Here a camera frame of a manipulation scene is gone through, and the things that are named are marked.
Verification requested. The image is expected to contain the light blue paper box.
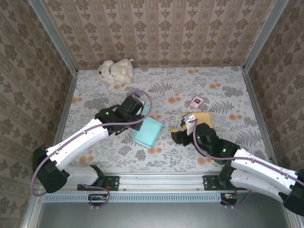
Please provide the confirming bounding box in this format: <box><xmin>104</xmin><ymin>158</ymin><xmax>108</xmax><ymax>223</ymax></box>
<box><xmin>132</xmin><ymin>116</ymin><xmax>164</xmax><ymax>150</ymax></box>

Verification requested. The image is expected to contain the orange paper box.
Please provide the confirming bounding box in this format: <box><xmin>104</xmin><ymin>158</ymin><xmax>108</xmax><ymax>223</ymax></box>
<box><xmin>182</xmin><ymin>112</ymin><xmax>213</xmax><ymax>129</ymax></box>

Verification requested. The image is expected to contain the pink tissue pack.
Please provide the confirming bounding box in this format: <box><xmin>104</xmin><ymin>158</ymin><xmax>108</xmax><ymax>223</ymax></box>
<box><xmin>189</xmin><ymin>95</ymin><xmax>204</xmax><ymax>108</ymax></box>

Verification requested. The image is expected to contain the white plush dog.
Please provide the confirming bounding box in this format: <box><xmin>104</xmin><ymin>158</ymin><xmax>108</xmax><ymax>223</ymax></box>
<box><xmin>97</xmin><ymin>58</ymin><xmax>134</xmax><ymax>84</ymax></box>

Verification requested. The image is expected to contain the grey metal sheet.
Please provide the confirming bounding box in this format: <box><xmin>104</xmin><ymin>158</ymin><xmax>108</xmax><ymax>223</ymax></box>
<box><xmin>21</xmin><ymin>190</ymin><xmax>297</xmax><ymax>228</ymax></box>

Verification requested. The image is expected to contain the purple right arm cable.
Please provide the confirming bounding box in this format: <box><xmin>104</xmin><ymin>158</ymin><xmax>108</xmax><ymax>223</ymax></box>
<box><xmin>189</xmin><ymin>118</ymin><xmax>304</xmax><ymax>209</ymax></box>

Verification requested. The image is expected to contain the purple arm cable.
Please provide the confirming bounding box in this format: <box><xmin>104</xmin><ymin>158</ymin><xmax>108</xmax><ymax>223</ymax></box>
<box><xmin>189</xmin><ymin>118</ymin><xmax>304</xmax><ymax>209</ymax></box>
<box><xmin>30</xmin><ymin>89</ymin><xmax>153</xmax><ymax>210</ymax></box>

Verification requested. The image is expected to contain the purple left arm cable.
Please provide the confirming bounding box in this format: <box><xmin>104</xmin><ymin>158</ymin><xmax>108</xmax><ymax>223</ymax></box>
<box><xmin>30</xmin><ymin>89</ymin><xmax>153</xmax><ymax>210</ymax></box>

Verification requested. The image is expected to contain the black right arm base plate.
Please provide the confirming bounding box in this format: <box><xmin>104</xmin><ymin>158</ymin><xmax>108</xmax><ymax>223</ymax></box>
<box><xmin>203</xmin><ymin>175</ymin><xmax>247</xmax><ymax>191</ymax></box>

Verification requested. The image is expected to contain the aluminium frame rail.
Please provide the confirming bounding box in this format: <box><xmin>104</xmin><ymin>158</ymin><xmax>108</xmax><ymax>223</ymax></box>
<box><xmin>35</xmin><ymin>173</ymin><xmax>292</xmax><ymax>190</ymax></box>

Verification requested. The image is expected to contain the aluminium side rail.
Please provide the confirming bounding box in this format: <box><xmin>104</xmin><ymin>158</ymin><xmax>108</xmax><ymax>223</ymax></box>
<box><xmin>44</xmin><ymin>71</ymin><xmax>78</xmax><ymax>174</ymax></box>
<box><xmin>242</xmin><ymin>67</ymin><xmax>281</xmax><ymax>173</ymax></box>

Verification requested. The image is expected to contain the black electronics board with wires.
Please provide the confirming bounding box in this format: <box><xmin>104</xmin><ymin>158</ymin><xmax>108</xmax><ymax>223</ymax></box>
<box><xmin>88</xmin><ymin>193</ymin><xmax>110</xmax><ymax>206</ymax></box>
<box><xmin>220</xmin><ymin>192</ymin><xmax>238</xmax><ymax>205</ymax></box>

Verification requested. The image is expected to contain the grey slotted cable duct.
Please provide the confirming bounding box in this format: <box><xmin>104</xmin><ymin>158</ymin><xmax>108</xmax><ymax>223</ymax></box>
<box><xmin>44</xmin><ymin>192</ymin><xmax>222</xmax><ymax>203</ymax></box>

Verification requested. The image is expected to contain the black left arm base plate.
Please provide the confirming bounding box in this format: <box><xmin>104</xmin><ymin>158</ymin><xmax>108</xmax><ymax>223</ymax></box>
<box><xmin>77</xmin><ymin>175</ymin><xmax>120</xmax><ymax>191</ymax></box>

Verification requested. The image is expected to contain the aluminium corner post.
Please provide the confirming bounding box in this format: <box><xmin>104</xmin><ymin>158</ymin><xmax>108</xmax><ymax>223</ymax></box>
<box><xmin>242</xmin><ymin>0</ymin><xmax>290</xmax><ymax>72</ymax></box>
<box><xmin>27</xmin><ymin>0</ymin><xmax>78</xmax><ymax>76</ymax></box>

